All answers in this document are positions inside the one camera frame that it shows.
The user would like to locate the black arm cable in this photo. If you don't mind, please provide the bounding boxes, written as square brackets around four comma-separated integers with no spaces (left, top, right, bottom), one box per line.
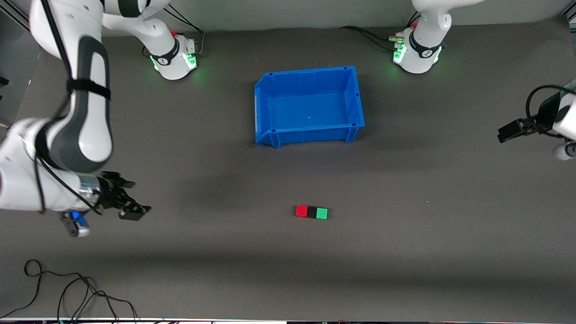
[35,0,105,214]

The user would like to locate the black base cable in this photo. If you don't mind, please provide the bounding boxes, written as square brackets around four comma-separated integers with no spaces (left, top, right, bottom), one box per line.
[163,4,206,58]
[339,25,405,51]

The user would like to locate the loose black cable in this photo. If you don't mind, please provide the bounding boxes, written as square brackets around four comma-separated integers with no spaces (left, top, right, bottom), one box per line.
[0,259,141,324]

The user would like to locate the blue plastic bin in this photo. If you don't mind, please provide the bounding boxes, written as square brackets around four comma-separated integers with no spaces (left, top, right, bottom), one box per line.
[254,66,365,149]

